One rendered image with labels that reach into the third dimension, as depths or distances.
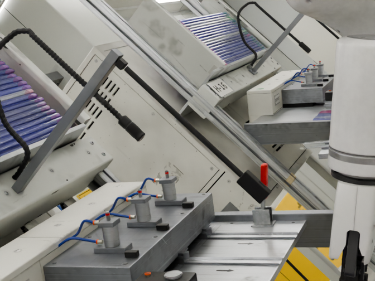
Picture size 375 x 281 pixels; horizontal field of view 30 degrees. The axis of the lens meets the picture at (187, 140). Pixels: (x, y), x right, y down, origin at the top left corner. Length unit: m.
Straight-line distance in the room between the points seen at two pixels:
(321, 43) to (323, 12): 4.68
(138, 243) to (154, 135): 1.13
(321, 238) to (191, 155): 0.93
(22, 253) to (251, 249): 0.35
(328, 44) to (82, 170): 4.39
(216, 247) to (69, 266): 0.27
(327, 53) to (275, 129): 3.58
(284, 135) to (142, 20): 0.58
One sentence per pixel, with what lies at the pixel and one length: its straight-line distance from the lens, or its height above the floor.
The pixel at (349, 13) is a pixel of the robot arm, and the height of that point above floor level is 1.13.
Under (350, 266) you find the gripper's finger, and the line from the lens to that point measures 0.85.
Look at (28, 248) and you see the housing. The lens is 1.02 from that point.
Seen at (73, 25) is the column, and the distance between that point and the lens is 4.38.
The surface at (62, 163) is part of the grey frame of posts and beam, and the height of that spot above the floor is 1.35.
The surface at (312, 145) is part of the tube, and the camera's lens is 1.37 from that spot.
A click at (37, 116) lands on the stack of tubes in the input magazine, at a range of 1.27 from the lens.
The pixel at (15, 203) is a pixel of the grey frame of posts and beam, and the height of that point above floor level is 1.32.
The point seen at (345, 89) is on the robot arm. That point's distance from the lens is 0.81.
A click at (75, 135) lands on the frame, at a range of 1.32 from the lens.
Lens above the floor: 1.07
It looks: 7 degrees up
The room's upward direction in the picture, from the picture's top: 47 degrees counter-clockwise
